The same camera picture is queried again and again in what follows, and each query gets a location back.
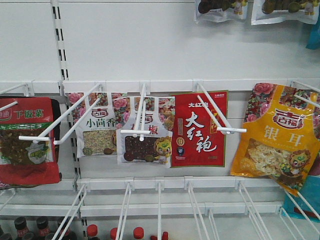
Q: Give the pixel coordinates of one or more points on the peppercorn spice pouch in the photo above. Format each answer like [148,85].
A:
[157,146]

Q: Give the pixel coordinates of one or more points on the white centre display hook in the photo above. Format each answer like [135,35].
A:
[139,126]

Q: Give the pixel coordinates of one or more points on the red Da Hong Pao packet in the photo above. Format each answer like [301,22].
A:
[195,139]

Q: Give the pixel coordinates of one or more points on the fennel seed spice pouch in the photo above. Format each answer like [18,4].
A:
[96,114]

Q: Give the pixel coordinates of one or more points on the white right display hook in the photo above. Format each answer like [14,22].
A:
[227,128]

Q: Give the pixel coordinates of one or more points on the white display hook with bar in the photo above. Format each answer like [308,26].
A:
[42,137]

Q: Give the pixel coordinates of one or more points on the upper left hanging pouch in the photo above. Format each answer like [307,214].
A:
[218,11]

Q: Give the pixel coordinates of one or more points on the hanging pouch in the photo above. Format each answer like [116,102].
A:
[278,11]
[218,11]

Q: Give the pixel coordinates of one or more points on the yellow white fungus pouch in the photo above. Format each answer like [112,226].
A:
[282,138]

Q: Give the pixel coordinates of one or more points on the upper right hanging pouch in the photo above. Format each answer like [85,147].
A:
[278,11]

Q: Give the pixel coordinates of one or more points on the blue sweet potato noodle pouch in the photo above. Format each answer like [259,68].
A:
[311,192]

